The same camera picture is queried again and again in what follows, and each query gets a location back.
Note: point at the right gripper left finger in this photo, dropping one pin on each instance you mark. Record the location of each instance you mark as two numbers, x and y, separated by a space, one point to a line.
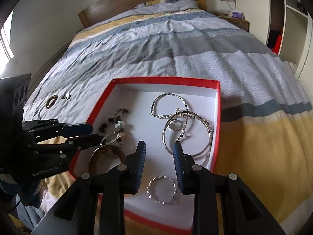
96 199

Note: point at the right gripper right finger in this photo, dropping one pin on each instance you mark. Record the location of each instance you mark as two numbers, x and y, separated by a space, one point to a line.
221 202

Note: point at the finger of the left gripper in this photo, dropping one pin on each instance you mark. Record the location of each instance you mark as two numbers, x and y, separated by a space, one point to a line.
82 142
63 129

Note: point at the amber translucent bangle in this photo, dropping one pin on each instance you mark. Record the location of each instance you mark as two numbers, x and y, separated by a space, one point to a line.
104 158

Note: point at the dark brown bangle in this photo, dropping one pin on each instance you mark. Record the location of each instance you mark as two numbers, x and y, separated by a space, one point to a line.
51 101

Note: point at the red shallow box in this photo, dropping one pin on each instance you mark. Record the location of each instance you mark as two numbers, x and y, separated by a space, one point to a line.
149 100

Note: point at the window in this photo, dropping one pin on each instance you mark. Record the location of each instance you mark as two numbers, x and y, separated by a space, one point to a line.
6 51

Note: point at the striped duvet bed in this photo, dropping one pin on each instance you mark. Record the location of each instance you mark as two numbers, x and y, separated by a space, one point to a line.
266 115

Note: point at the grey striped pillow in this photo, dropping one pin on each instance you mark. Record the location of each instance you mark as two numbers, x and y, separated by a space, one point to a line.
167 5

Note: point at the red object in wardrobe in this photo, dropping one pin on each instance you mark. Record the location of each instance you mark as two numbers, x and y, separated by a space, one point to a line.
277 41

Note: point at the wooden nightstand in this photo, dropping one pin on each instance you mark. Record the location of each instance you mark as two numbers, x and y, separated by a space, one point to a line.
241 23

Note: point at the purple tissue box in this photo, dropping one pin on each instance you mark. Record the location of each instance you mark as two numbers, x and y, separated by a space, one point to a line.
237 14

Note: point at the white wardrobe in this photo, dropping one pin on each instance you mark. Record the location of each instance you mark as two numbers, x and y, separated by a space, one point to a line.
267 16

